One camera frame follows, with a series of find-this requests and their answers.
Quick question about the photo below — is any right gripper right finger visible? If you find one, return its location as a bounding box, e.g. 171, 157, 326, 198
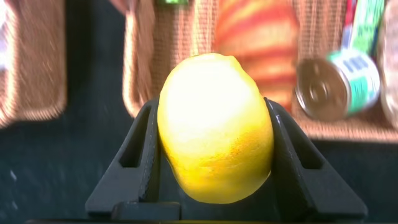
264, 96, 368, 222

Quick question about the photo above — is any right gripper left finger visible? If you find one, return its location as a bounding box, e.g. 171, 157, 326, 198
85, 98, 181, 220

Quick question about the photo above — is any yellow lemon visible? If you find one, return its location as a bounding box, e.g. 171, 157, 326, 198
157, 52, 274, 205

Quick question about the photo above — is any striped brown croissant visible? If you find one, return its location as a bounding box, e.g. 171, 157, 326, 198
213, 0, 299, 113

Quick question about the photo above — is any silver can with green label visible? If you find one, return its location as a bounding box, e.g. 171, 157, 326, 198
294, 49, 382, 122

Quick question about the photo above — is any pale ridged bread loaf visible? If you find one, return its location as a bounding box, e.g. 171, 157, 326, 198
377, 0, 398, 125

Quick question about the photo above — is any green and white snack pack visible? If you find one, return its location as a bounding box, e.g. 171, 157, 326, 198
341, 0, 386, 57

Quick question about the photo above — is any green chewing gum pack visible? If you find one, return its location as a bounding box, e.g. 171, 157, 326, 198
158, 0, 189, 6

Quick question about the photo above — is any wicker basket with brown handles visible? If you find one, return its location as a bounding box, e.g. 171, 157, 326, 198
0, 0, 68, 128
123, 0, 398, 142

